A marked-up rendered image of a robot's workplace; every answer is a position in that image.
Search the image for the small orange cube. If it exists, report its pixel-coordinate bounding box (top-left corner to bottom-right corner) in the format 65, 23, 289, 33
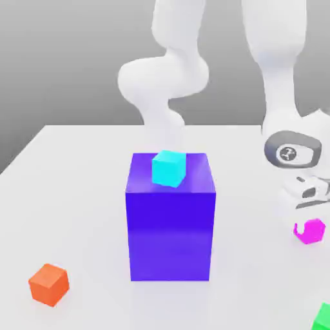
28, 263, 70, 307

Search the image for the large blue box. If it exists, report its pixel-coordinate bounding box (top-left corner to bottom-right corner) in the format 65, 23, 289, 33
125, 152, 217, 282

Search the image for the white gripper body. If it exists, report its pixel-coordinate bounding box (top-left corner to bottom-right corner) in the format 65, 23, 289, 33
293, 197, 330, 222

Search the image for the small magenta cube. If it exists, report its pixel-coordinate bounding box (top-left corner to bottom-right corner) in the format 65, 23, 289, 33
293, 218, 326, 245

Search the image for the small cyan cube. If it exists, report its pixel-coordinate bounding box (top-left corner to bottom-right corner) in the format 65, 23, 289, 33
151, 150, 187, 188

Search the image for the small green cube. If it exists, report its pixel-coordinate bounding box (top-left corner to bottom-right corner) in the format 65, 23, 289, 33
311, 302, 330, 330

